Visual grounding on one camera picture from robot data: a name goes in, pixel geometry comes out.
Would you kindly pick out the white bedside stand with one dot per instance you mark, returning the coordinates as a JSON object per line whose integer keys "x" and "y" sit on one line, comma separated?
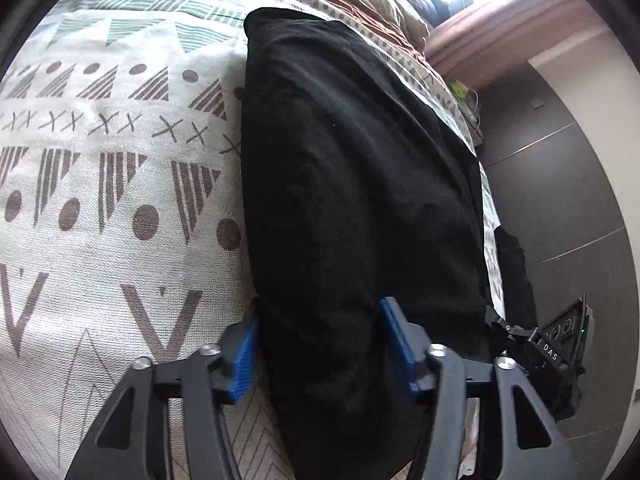
{"x": 472, "y": 115}

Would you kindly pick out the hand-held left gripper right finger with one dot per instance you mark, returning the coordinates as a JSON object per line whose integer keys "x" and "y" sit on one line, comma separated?
{"x": 397, "y": 345}

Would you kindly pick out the black collared shirt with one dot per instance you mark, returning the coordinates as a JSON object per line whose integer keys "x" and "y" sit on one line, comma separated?
{"x": 350, "y": 185}

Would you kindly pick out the brown and beige duvet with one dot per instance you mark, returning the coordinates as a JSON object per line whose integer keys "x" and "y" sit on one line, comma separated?
{"x": 370, "y": 15}

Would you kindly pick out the white geometric patterned blanket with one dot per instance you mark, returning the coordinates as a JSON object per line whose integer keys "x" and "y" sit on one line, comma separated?
{"x": 125, "y": 185}

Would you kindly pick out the pink curtain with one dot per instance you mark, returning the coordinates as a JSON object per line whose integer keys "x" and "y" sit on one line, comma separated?
{"x": 500, "y": 35}

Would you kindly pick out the wall socket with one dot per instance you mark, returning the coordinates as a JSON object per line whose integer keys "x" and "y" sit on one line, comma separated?
{"x": 538, "y": 104}

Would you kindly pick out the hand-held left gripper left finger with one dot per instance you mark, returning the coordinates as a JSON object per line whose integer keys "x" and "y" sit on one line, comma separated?
{"x": 242, "y": 360}

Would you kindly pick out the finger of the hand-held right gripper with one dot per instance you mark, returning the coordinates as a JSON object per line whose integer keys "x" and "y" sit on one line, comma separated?
{"x": 510, "y": 331}

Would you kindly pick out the small green item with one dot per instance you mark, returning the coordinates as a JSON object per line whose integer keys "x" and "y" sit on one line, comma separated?
{"x": 457, "y": 90}

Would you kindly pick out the dark cloth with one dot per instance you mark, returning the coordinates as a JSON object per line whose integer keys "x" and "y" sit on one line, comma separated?
{"x": 515, "y": 275}

